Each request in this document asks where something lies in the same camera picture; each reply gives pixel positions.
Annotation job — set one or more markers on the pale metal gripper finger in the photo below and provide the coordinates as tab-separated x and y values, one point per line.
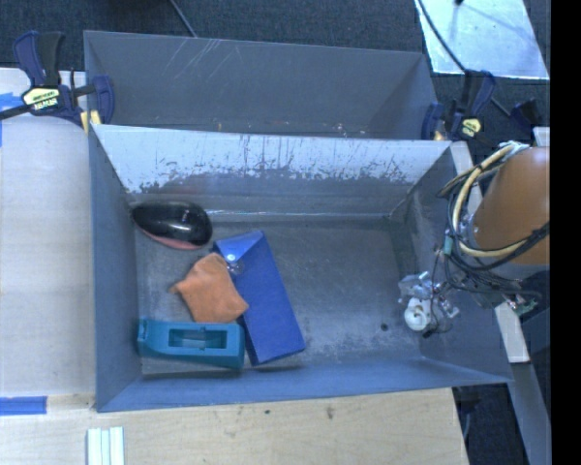
416	286
444	314

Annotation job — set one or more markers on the grey metal bin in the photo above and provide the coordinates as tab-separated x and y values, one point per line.
339	284

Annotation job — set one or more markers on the blue flat box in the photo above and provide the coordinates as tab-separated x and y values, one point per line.
266	303

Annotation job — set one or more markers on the orange cloth bag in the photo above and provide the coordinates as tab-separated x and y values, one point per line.
210	291

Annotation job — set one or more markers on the teal tape dispenser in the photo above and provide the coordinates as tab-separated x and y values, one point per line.
189	342

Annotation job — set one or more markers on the black computer mouse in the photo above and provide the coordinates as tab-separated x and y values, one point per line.
174	222

